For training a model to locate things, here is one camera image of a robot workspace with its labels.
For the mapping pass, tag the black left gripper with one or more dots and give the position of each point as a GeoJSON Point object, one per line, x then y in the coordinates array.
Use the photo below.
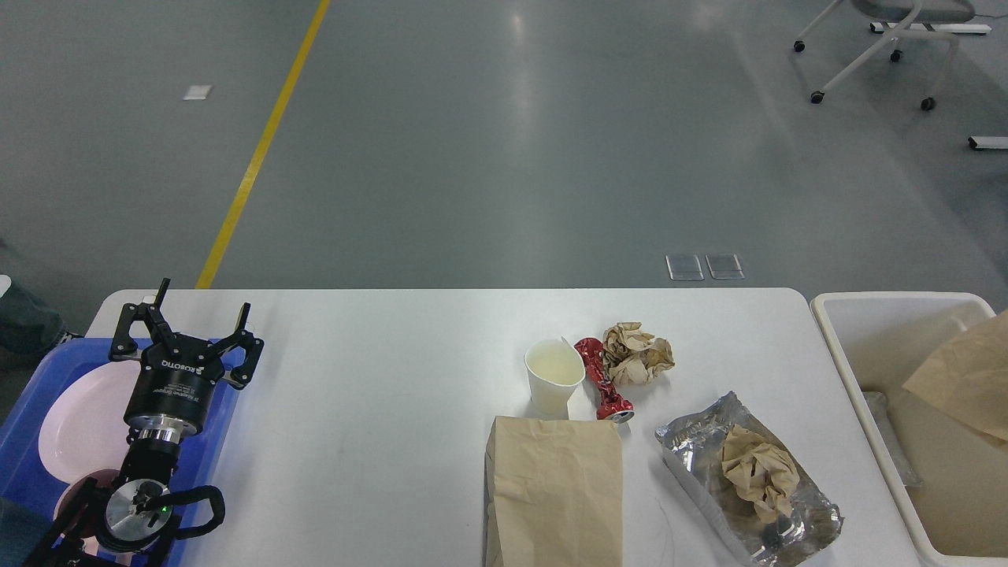
{"type": "Point", "coordinates": [173, 390]}

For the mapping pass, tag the pink plate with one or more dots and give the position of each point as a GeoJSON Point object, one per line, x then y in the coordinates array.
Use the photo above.
{"type": "Point", "coordinates": [84, 432]}

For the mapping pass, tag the pink mug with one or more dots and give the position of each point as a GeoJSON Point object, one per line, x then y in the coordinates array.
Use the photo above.
{"type": "Point", "coordinates": [105, 479]}

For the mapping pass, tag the brown paper bag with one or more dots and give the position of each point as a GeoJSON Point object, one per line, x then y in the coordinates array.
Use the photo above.
{"type": "Point", "coordinates": [555, 493]}
{"type": "Point", "coordinates": [966, 379]}

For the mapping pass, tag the silver foil wrapper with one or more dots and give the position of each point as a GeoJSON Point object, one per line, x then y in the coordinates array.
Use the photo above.
{"type": "Point", "coordinates": [691, 448]}

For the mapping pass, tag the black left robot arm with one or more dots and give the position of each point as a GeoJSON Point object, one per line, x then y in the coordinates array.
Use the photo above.
{"type": "Point", "coordinates": [139, 512]}

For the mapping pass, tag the blue plastic tray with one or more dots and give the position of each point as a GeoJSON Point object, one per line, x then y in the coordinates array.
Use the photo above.
{"type": "Point", "coordinates": [30, 493]}

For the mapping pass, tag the white paper cup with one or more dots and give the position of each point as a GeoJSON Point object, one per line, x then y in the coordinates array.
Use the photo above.
{"type": "Point", "coordinates": [554, 371]}

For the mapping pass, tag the crushed red can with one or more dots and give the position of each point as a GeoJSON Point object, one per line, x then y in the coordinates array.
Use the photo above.
{"type": "Point", "coordinates": [611, 405]}

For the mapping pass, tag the crumpled brown paper ball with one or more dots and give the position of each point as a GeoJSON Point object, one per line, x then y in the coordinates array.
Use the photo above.
{"type": "Point", "coordinates": [632, 356]}

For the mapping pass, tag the left floor outlet plate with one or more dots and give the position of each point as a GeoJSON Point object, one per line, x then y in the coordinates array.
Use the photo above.
{"type": "Point", "coordinates": [684, 267]}

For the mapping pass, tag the floor outlet plate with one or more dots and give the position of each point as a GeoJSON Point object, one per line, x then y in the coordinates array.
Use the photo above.
{"type": "Point", "coordinates": [725, 267]}
{"type": "Point", "coordinates": [684, 267]}

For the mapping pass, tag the right floor outlet plate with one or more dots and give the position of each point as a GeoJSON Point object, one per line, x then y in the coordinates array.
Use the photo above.
{"type": "Point", "coordinates": [725, 267]}

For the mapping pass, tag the crumpled paper in wrapper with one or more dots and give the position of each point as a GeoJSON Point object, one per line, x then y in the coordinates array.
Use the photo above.
{"type": "Point", "coordinates": [761, 473]}

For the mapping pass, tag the beige plastic bin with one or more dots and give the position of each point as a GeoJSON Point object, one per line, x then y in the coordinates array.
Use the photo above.
{"type": "Point", "coordinates": [949, 485]}

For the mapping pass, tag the white office chair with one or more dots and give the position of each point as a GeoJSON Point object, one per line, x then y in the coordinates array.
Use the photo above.
{"type": "Point", "coordinates": [904, 13]}

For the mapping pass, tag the white bar on floor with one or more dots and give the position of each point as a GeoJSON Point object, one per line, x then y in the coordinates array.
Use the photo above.
{"type": "Point", "coordinates": [984, 143]}

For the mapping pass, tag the white rail behind chair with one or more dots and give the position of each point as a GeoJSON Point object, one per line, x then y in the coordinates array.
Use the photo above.
{"type": "Point", "coordinates": [952, 28]}

